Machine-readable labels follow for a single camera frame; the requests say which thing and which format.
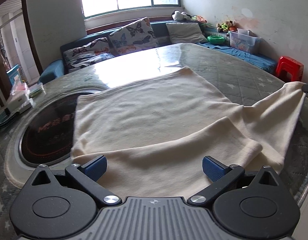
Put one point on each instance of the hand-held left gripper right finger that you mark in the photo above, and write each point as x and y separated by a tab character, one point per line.
214	169

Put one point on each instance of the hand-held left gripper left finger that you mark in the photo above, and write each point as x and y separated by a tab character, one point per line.
97	167

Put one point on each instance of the cream knit garment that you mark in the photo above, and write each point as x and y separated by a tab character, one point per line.
149	115

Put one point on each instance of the hanging clothes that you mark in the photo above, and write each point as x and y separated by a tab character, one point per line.
2	52

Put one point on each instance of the red plastic stool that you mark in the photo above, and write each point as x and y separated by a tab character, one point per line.
289	67

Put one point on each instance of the round black induction cooker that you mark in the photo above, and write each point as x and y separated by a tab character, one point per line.
43	135

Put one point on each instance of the blue sofa sheet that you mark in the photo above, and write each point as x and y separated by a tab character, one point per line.
244	57

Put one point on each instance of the clear plastic storage box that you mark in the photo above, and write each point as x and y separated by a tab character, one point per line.
244	41

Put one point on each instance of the green packets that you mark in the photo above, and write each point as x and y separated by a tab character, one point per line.
36	92

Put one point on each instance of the brown teddy bear plush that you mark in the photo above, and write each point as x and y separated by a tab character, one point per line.
226	26

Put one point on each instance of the black tray with items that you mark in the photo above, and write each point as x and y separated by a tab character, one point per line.
5	121

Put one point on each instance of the green plastic bowl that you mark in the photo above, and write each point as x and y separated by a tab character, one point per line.
216	39

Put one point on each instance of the pink tissue pack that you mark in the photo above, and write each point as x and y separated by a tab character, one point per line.
18	88

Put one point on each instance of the butterfly print pillow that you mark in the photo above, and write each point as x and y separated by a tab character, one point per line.
86	52
131	37

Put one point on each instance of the light blue small cabinet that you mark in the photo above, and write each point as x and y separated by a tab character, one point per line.
13	75

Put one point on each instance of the pink and green plush toy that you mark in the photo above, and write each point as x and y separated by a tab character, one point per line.
200	19

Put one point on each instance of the plain grey pillow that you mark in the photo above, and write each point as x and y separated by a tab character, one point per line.
184	32

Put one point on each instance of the panda plush toy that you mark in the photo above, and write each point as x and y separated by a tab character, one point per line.
180	16

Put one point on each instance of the dark blue corner sofa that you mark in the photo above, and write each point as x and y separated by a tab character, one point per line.
159	28

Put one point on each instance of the dark wooden door frame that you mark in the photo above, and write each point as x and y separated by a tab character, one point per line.
28	30

